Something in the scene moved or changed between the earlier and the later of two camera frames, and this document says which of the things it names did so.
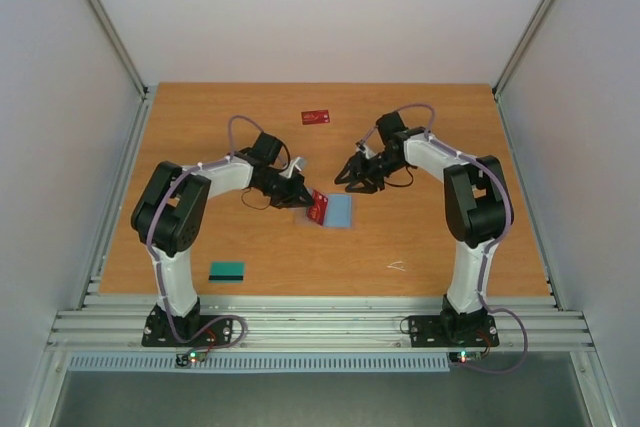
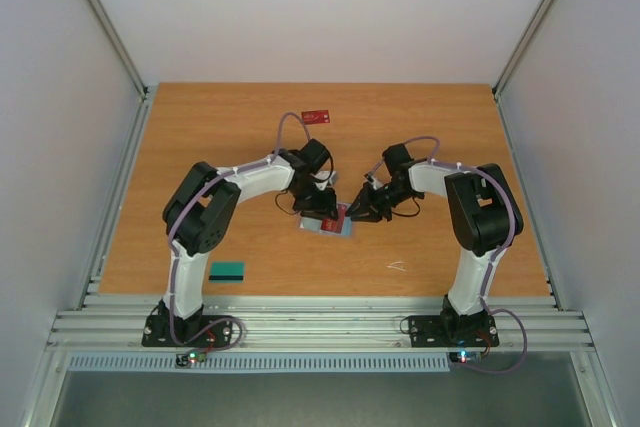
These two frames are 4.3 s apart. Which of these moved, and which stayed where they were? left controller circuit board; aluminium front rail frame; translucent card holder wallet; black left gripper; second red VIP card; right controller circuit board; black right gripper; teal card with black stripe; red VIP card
Moved: translucent card holder wallet; black left gripper; red VIP card; black right gripper
Stayed: right controller circuit board; left controller circuit board; teal card with black stripe; aluminium front rail frame; second red VIP card
